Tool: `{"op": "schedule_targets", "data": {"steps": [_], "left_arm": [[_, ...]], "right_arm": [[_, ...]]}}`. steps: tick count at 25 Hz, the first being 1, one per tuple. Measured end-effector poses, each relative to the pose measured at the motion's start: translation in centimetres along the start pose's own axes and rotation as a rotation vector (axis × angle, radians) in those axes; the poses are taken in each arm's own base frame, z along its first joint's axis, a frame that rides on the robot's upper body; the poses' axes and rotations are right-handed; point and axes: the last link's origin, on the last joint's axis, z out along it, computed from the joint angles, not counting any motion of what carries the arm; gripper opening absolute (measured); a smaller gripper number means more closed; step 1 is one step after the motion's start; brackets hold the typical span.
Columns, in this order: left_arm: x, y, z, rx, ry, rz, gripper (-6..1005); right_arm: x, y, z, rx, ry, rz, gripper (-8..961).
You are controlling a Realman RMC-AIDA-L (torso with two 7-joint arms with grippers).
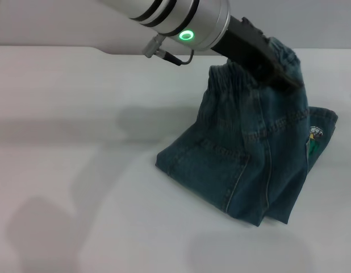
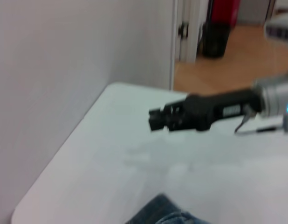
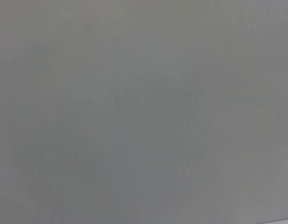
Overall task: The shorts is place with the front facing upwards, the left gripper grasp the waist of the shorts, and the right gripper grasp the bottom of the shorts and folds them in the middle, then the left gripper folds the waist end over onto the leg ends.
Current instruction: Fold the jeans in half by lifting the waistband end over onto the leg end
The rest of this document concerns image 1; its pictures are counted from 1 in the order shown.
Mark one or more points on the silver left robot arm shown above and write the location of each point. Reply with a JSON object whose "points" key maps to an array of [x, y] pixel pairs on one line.
{"points": [[178, 17]]}

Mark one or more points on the blue denim shorts with print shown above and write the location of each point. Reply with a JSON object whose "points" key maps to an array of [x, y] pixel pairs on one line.
{"points": [[249, 148]]}

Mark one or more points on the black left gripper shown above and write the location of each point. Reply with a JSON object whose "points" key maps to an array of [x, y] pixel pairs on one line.
{"points": [[246, 48]]}

